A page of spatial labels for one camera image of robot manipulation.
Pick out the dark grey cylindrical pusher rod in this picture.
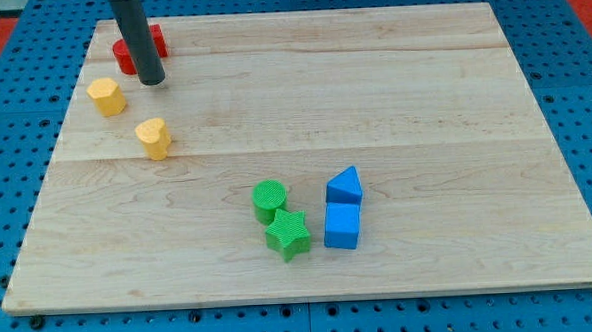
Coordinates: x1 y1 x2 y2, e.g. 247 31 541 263
107 0 165 86

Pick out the yellow hexagon block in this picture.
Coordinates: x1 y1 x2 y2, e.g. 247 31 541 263
86 77 127 117

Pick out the red block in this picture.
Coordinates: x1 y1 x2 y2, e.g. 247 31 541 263
112 24 168 75

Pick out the yellow heart block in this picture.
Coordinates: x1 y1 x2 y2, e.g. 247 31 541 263
134 117 172 161

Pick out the green cylinder block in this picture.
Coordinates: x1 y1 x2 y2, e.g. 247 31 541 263
251 179 288 225

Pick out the green star block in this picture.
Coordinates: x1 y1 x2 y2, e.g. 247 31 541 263
265 209 311 263

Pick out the blue triangle block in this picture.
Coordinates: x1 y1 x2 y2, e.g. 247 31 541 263
325 165 363 205

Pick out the blue cube block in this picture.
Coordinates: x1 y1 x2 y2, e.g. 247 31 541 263
324 202 361 250

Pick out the light wooden board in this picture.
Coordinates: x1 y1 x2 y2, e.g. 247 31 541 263
2 3 592 316

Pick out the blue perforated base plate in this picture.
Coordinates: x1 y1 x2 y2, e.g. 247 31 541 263
0 0 592 332

